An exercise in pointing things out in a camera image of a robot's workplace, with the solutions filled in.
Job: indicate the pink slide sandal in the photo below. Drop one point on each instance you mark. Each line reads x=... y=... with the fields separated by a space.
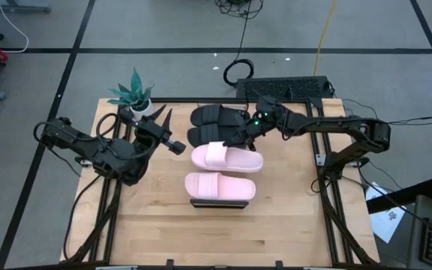
x=238 y=161
x=231 y=187

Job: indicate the grey desk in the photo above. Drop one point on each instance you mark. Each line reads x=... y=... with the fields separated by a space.
x=416 y=225

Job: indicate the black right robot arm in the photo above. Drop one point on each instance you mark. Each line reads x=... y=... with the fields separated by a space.
x=336 y=123

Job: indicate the black aluminium table frame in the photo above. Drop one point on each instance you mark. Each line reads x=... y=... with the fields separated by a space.
x=186 y=100

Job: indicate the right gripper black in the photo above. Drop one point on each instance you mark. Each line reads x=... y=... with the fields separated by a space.
x=264 y=118

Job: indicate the white paper sheet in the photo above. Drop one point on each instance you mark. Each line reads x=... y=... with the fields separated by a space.
x=384 y=221

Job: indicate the wooden shelf black metal frame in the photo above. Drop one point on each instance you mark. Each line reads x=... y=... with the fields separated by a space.
x=219 y=204

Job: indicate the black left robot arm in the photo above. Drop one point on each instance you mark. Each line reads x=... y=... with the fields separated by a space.
x=114 y=153

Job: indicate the black grille box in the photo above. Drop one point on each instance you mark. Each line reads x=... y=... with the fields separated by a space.
x=283 y=87

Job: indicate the green plant white pot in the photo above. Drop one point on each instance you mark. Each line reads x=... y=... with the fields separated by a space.
x=133 y=95

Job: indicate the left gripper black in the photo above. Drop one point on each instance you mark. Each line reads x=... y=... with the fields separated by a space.
x=152 y=129

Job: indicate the black slide sandal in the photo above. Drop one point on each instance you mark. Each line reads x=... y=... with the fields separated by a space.
x=204 y=135
x=208 y=114

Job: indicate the black desk bar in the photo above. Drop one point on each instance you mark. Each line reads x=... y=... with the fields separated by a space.
x=399 y=195

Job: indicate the grey furniture base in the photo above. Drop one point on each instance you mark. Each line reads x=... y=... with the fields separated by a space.
x=17 y=6

